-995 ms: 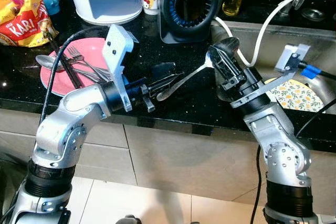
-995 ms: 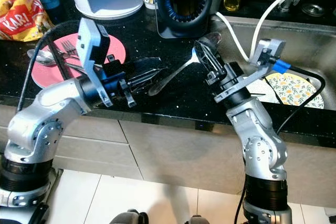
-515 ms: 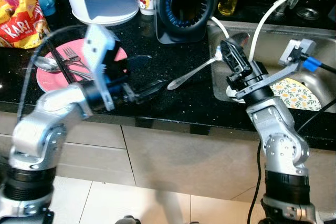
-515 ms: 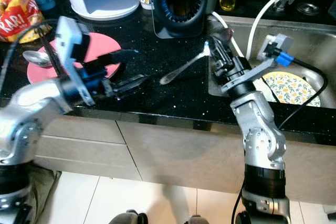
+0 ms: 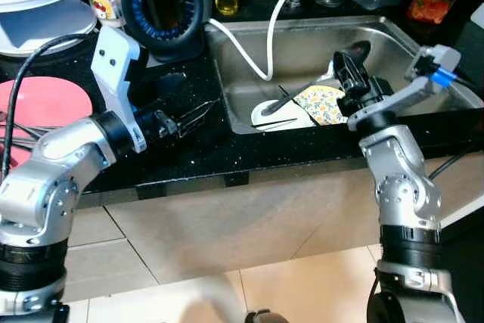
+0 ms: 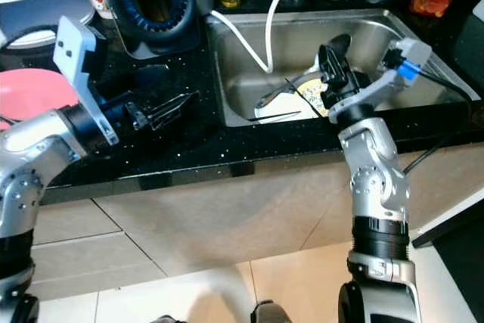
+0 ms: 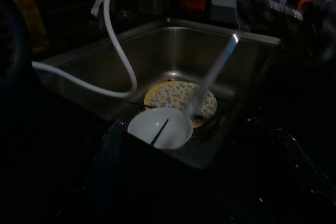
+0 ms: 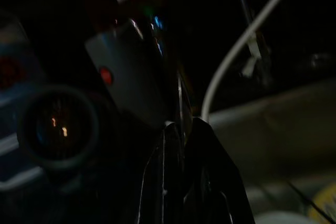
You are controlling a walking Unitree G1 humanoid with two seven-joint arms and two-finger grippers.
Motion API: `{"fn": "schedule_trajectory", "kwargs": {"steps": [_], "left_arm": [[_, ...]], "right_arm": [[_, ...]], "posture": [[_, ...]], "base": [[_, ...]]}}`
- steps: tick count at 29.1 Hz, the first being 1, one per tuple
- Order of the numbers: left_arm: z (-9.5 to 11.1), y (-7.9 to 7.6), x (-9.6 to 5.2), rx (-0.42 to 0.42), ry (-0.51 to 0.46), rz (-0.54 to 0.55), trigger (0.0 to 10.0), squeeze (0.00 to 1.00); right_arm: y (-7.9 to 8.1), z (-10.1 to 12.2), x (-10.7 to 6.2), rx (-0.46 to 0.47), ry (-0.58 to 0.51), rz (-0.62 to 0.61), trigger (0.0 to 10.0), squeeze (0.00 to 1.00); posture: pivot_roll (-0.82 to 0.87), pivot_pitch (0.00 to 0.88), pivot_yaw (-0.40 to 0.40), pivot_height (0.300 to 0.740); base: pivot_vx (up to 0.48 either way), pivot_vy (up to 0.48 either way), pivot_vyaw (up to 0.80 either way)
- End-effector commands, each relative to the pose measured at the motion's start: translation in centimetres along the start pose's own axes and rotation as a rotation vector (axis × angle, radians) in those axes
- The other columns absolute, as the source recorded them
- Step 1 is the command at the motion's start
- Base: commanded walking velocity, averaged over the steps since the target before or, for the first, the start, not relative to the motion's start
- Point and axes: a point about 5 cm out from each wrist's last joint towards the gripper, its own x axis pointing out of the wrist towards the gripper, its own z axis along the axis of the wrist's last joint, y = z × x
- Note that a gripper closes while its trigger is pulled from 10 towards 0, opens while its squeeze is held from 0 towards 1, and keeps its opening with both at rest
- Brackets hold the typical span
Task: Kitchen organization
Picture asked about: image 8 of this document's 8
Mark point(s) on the black round appliance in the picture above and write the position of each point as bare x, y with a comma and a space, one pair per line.
29, 134

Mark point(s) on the grey appliance with red button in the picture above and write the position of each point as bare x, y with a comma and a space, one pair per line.
131, 82

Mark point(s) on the yellow floral plate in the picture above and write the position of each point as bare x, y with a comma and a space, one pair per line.
325, 203

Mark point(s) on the stainless steel sink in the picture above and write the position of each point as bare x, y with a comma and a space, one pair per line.
275, 134

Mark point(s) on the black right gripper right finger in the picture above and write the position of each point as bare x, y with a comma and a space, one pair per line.
210, 182

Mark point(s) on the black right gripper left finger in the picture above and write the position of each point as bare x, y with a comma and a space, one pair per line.
162, 182

